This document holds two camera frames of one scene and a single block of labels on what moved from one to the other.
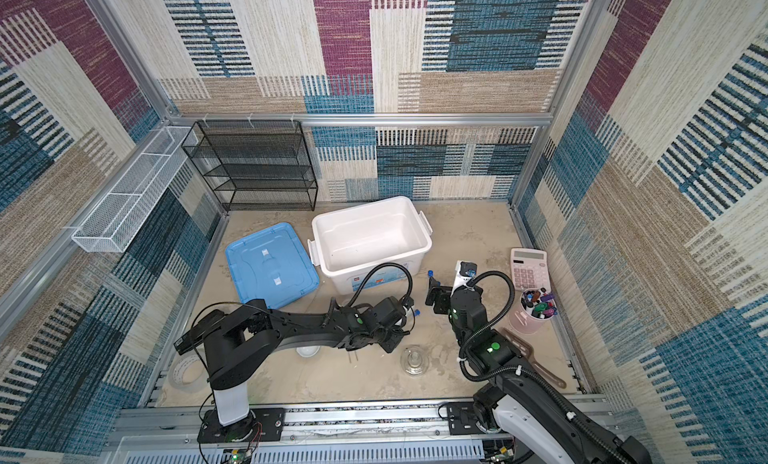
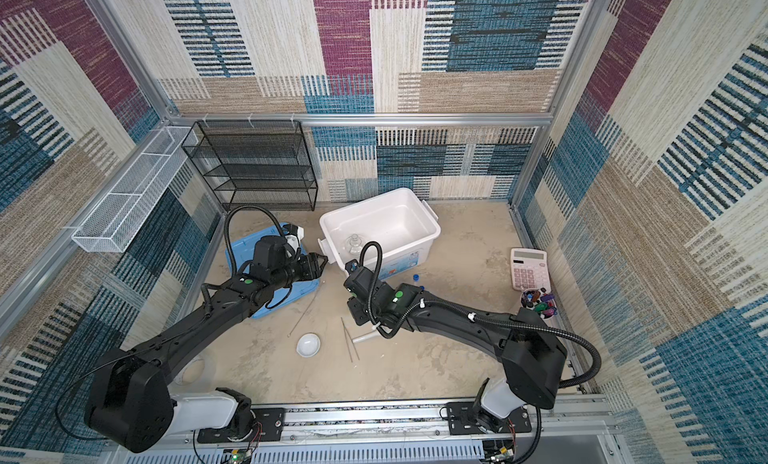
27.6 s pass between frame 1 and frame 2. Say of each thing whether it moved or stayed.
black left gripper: moved
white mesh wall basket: stayed
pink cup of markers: stayed
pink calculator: stayed
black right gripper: moved
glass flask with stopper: moved
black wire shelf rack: stayed
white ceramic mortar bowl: stayed
